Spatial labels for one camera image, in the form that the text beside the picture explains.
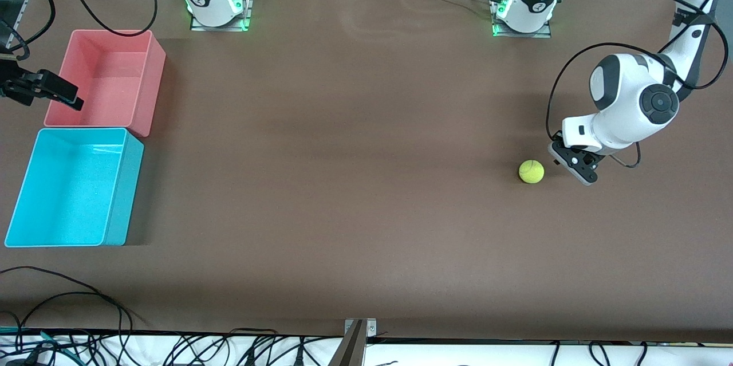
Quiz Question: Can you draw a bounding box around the yellow-green tennis ball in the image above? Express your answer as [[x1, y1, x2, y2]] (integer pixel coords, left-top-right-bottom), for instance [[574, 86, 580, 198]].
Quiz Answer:
[[518, 160, 545, 184]]

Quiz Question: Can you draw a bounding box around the pink plastic bin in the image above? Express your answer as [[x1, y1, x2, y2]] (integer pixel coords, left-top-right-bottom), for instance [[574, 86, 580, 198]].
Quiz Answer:
[[44, 29, 167, 138]]

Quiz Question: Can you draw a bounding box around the blue plastic bin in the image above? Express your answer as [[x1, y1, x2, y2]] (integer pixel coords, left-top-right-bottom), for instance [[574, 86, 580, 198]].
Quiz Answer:
[[4, 128, 145, 248]]

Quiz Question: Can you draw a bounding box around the grey metal bar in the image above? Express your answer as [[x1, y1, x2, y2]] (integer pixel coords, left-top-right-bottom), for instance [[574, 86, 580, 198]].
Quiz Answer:
[[328, 320, 367, 366]]

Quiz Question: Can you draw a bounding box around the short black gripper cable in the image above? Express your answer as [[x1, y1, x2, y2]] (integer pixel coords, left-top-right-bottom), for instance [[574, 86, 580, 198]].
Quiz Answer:
[[607, 141, 641, 170]]

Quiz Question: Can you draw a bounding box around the long black left arm cable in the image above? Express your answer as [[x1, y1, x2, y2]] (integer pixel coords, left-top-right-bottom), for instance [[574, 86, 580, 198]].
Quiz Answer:
[[547, 0, 729, 143]]

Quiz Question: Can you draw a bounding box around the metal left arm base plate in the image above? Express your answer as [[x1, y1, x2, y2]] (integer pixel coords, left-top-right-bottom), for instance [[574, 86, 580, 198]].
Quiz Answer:
[[491, 0, 553, 39]]

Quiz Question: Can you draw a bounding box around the black looped floor cable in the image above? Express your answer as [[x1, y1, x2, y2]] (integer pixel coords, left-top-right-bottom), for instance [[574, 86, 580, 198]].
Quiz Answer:
[[0, 266, 147, 335]]

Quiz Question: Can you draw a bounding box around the teal floor cable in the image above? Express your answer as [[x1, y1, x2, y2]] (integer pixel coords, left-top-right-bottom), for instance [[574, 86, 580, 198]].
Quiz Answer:
[[0, 327, 78, 364]]

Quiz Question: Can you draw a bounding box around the silver metal bracket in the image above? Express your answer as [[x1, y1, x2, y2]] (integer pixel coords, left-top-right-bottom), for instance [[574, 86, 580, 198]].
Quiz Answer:
[[344, 318, 377, 337]]

